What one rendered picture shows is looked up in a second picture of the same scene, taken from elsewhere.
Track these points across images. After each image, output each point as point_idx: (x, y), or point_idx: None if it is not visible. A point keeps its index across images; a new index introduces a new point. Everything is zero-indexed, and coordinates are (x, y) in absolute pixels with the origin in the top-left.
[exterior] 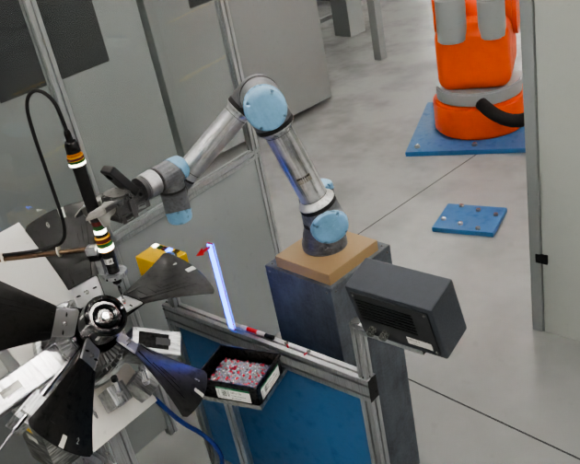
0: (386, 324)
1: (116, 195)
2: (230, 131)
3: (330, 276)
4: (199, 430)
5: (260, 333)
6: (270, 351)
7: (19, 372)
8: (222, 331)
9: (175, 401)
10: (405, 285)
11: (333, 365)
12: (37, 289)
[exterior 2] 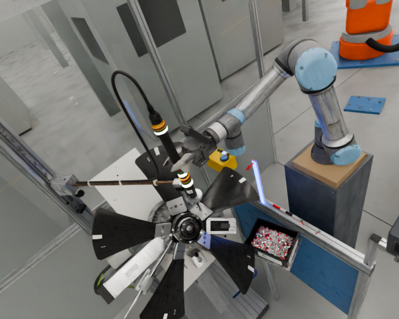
0: None
1: (192, 148)
2: (275, 86)
3: (337, 183)
4: None
5: (282, 210)
6: (289, 222)
7: (137, 257)
8: (256, 202)
9: (237, 284)
10: None
11: (340, 247)
12: (147, 190)
